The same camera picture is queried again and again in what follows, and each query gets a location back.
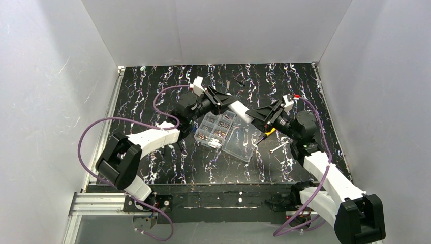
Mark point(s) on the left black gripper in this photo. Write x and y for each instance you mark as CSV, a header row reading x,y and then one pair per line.
x,y
215,98

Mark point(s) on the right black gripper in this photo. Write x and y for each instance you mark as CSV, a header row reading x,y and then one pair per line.
x,y
273,111

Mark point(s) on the white remote control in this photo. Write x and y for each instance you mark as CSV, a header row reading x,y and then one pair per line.
x,y
240,110

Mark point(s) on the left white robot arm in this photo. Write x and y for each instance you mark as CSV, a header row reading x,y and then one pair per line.
x,y
120,159

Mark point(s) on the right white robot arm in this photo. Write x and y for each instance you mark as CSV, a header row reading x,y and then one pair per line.
x,y
355,216

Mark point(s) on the clear plastic parts box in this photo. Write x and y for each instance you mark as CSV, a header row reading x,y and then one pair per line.
x,y
228,133

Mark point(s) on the small silver wrench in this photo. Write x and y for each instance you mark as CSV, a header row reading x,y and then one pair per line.
x,y
278,147

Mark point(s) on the yellow handled screwdriver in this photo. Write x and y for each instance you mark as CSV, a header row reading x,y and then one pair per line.
x,y
266,135

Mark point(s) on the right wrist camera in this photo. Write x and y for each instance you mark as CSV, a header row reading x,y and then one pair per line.
x,y
288,101

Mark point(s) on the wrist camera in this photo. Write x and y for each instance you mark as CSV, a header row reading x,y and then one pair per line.
x,y
196,87
288,101

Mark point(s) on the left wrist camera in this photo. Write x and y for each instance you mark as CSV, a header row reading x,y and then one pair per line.
x,y
196,87

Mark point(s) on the aluminium frame rail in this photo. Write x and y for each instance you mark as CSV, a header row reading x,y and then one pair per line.
x,y
97,204

